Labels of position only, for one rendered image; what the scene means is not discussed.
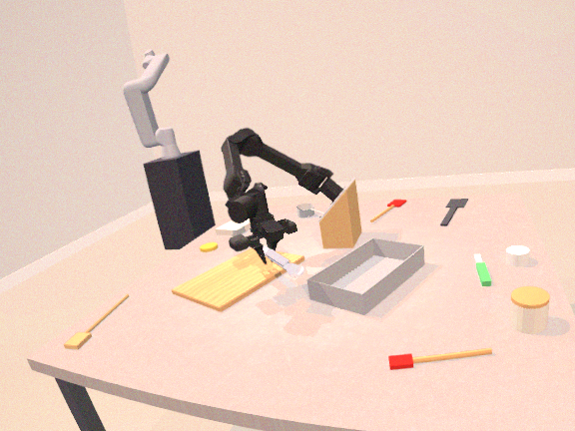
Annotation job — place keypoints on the cream jar with orange lid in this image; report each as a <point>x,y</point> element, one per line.
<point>529,309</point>

